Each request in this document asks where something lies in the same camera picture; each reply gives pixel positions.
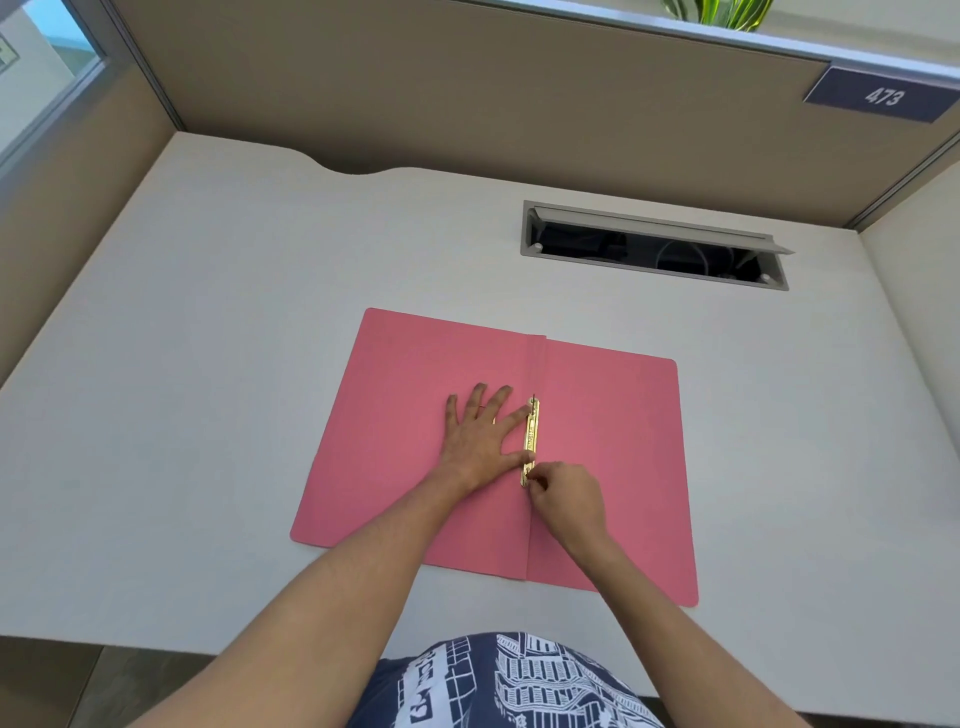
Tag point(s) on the person's left hand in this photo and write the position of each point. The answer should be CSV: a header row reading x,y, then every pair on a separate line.
x,y
472,450

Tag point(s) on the pink paper file folder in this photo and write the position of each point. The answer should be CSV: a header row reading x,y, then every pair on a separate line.
x,y
615,450

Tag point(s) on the navy white patterned shirt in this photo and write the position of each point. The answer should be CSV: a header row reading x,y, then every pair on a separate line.
x,y
517,686

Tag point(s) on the navy cubicle number plate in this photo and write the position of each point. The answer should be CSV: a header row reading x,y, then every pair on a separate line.
x,y
881,95

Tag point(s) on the person's right hand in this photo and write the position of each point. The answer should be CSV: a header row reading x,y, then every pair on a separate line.
x,y
570,506

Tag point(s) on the beige cubicle partition panel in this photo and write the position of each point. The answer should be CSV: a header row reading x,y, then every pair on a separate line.
x,y
487,90

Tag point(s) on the person's left forearm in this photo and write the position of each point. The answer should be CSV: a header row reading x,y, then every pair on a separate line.
x,y
337,600

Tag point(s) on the person's left thumb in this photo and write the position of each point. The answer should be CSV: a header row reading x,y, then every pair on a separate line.
x,y
521,460

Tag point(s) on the gold metal file fastener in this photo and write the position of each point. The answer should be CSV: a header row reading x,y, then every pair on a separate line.
x,y
532,431

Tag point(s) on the person's left little finger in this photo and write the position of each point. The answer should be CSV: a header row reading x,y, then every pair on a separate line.
x,y
452,415

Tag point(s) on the person's right fingers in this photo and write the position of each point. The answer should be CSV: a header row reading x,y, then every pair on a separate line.
x,y
541,478

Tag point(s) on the glass partition window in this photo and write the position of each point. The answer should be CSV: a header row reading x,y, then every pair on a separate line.
x,y
41,67

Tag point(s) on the green potted plant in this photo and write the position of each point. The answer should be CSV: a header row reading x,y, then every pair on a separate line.
x,y
724,12

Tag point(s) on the person's right forearm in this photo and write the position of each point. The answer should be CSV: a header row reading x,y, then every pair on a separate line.
x,y
675,637

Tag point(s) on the person's left middle finger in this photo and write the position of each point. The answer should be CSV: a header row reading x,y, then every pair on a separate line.
x,y
500,407

